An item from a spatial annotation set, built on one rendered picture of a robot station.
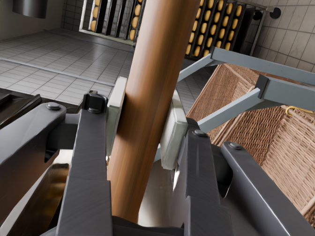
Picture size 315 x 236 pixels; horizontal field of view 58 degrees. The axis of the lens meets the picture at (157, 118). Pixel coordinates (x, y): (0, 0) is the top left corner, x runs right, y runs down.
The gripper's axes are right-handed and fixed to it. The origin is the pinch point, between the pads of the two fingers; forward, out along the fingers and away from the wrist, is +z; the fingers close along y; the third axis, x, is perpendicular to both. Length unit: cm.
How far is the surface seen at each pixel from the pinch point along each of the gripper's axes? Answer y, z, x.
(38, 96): -52, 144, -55
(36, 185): -20, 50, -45
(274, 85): 25.7, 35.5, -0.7
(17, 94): -66, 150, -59
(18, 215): -20, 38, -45
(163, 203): 21, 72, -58
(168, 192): 22, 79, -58
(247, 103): 22.3, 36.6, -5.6
